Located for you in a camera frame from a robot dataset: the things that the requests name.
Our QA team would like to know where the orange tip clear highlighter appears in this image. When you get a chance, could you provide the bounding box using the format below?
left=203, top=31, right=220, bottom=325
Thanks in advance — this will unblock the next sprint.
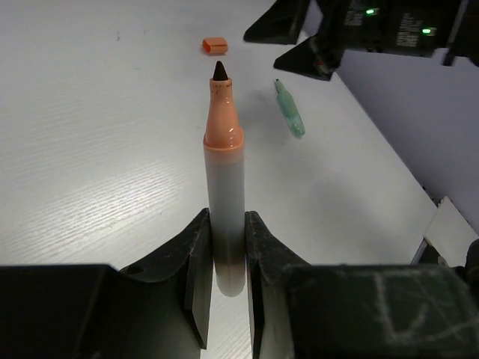
left=203, top=61, right=245, bottom=297

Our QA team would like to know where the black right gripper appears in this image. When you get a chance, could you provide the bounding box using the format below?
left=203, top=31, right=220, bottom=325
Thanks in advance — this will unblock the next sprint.
left=243, top=0, right=478, bottom=81

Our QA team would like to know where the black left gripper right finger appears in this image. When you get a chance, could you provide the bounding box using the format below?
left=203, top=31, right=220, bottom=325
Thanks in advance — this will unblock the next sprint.
left=245, top=211, right=478, bottom=358

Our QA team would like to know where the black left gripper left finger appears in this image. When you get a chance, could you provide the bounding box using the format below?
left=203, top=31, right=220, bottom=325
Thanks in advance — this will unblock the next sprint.
left=1, top=209, right=212, bottom=358

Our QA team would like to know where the orange highlighter cap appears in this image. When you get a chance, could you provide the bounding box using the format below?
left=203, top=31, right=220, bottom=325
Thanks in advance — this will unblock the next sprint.
left=201, top=37, right=228, bottom=55

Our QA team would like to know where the green highlighter pen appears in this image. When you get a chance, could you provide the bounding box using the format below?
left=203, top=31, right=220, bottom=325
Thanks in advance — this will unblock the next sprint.
left=274, top=79, right=305, bottom=139

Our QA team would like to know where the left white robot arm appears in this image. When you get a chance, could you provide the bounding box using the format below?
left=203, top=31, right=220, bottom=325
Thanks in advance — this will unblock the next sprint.
left=1, top=198, right=478, bottom=358

